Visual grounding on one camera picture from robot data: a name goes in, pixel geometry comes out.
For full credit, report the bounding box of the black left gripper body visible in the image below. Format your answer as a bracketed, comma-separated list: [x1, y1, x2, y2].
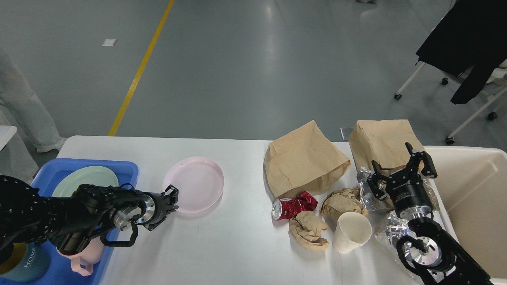
[137, 192, 172, 231]

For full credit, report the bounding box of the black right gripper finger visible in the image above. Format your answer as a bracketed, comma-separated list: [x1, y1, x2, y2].
[366, 160, 394, 201]
[401, 142, 438, 181]

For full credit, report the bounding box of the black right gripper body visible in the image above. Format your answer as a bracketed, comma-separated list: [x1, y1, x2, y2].
[386, 172, 433, 219]

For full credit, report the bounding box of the pink plate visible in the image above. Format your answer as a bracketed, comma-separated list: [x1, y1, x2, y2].
[162, 156, 225, 214]

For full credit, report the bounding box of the pink mug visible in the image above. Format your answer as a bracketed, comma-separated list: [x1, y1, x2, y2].
[57, 237, 105, 276]

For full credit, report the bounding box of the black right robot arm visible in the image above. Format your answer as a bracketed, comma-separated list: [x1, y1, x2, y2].
[367, 142, 491, 285]

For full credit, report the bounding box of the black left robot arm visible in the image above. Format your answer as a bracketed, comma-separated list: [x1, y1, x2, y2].
[1, 175, 179, 259]

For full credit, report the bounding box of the upper crumpled foil wrapper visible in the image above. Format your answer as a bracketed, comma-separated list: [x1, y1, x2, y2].
[357, 167, 440, 212]

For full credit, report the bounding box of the crumpled foil wrapper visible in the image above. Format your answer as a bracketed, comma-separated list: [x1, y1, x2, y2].
[374, 211, 424, 283]
[357, 167, 440, 212]

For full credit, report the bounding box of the crumpled brown paper ball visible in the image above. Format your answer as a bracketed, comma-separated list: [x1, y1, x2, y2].
[319, 187, 369, 222]

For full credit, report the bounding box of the lower crumpled foil wrapper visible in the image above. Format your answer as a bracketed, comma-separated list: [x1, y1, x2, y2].
[374, 211, 424, 283]

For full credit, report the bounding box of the beige plastic bin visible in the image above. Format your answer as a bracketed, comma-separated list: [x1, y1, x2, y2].
[425, 146, 507, 285]

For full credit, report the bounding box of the white paper cup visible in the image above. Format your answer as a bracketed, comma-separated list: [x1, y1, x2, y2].
[333, 212, 373, 254]

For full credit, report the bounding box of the large brown paper bag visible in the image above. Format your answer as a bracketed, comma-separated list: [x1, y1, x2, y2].
[264, 120, 351, 198]

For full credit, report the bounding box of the light green plate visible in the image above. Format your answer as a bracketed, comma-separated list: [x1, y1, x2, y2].
[52, 166, 119, 197]

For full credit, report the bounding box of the crumpled tan napkin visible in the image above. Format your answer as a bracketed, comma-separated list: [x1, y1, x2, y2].
[289, 211, 330, 251]

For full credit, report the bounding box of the crushed red soda can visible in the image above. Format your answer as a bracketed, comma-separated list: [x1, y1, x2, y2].
[271, 191, 318, 220]

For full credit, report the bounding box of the blue plastic tray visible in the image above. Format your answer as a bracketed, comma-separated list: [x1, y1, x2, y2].
[0, 158, 139, 285]

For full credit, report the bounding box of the teal and yellow mug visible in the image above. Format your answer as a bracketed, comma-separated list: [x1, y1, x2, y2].
[0, 243, 51, 283]

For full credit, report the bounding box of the white side table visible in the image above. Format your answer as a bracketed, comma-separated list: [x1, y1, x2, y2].
[0, 125, 18, 151]

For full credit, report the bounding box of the person in grey trousers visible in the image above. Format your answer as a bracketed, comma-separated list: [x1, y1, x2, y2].
[0, 49, 67, 184]

